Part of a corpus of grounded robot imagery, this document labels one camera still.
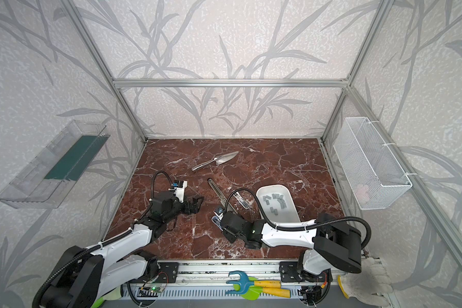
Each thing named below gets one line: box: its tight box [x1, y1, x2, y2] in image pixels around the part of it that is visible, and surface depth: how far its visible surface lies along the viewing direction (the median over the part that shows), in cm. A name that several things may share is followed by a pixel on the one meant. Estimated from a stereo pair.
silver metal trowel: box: [191, 151, 239, 172], surface depth 111 cm
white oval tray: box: [256, 184, 301, 223], surface depth 94 cm
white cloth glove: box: [337, 257, 394, 308], surface depth 72 cm
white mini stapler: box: [232, 191, 251, 210], surface depth 93 cm
